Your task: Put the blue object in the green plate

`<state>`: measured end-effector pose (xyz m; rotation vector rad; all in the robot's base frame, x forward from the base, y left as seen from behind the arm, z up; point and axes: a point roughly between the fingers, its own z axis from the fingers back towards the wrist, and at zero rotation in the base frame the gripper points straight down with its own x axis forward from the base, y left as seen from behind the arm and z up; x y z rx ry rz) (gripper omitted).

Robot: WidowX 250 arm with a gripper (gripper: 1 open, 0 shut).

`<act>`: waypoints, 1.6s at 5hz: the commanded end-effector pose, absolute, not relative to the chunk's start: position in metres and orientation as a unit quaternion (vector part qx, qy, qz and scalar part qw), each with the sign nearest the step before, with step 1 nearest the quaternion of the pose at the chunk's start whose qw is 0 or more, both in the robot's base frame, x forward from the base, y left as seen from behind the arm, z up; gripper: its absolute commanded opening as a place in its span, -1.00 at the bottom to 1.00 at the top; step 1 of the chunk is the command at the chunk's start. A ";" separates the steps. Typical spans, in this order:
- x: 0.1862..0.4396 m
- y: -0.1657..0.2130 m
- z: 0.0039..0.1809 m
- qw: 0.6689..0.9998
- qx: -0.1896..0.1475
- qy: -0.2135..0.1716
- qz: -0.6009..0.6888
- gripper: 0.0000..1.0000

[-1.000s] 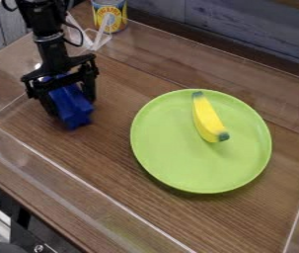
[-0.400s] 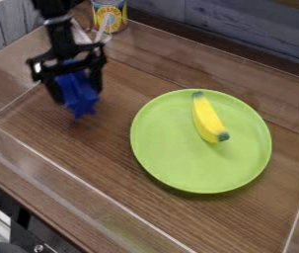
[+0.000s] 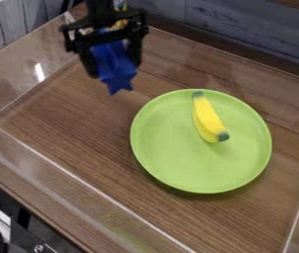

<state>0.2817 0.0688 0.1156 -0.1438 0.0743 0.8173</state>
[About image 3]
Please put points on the yellow toy banana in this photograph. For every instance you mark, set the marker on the yellow toy banana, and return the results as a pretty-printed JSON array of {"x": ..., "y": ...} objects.
[{"x": 206, "y": 119}]

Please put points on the green plate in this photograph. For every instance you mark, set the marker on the green plate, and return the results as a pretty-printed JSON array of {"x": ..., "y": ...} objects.
[{"x": 183, "y": 161}]

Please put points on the blue star-shaped block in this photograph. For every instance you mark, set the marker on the blue star-shaped block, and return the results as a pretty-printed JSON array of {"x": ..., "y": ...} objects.
[{"x": 114, "y": 66}]

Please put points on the clear acrylic tray wall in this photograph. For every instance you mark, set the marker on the clear acrylic tray wall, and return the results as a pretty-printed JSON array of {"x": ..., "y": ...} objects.
[{"x": 68, "y": 166}]

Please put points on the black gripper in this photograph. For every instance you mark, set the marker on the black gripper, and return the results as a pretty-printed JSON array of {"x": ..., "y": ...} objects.
[{"x": 106, "y": 25}]

